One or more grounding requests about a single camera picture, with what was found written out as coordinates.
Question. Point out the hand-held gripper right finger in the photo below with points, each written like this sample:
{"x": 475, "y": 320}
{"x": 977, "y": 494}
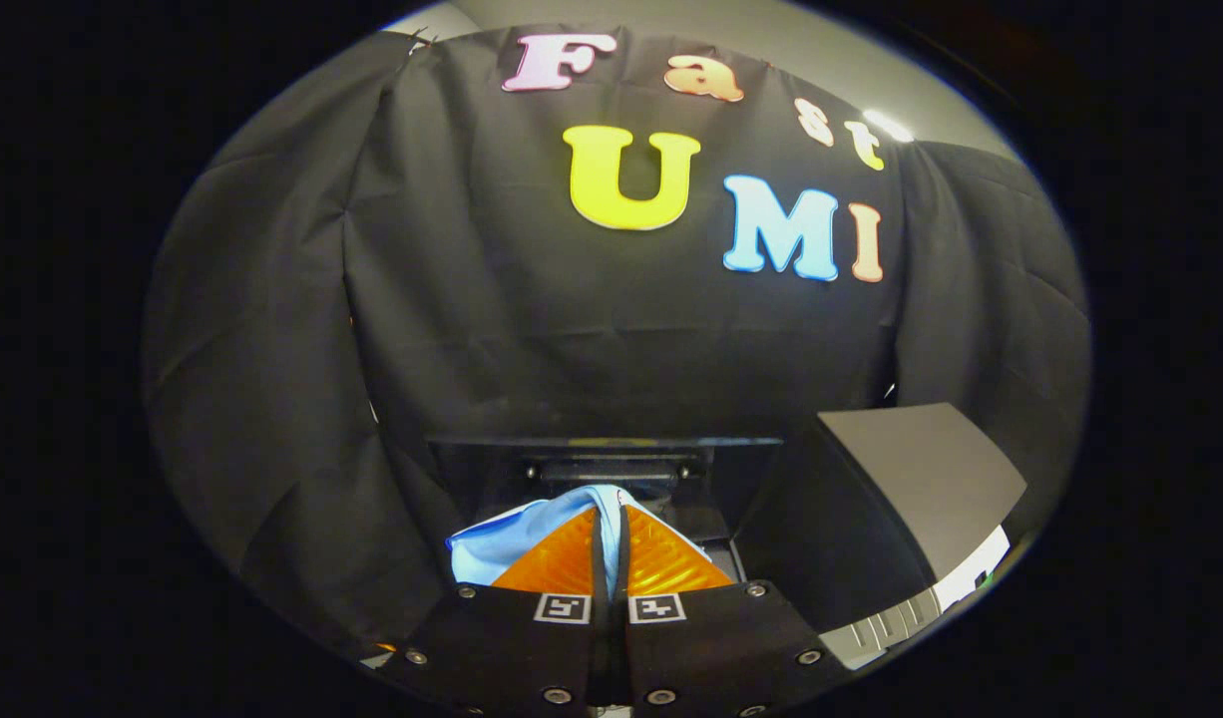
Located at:
{"x": 711, "y": 648}

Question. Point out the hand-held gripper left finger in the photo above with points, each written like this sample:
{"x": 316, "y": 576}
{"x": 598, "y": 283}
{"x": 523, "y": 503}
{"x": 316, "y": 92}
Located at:
{"x": 512, "y": 648}

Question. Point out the blue polo shirt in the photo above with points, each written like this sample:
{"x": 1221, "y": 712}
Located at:
{"x": 502, "y": 543}

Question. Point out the dark washing machine lid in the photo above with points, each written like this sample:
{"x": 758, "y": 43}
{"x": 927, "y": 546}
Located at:
{"x": 472, "y": 479}

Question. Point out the silver cabinet with dark top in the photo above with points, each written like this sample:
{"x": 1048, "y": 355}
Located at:
{"x": 851, "y": 529}

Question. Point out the black backdrop cloth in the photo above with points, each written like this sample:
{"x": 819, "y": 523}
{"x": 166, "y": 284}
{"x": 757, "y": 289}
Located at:
{"x": 472, "y": 299}

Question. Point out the small ceiling light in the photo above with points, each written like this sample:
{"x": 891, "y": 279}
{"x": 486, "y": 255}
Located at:
{"x": 886, "y": 125}

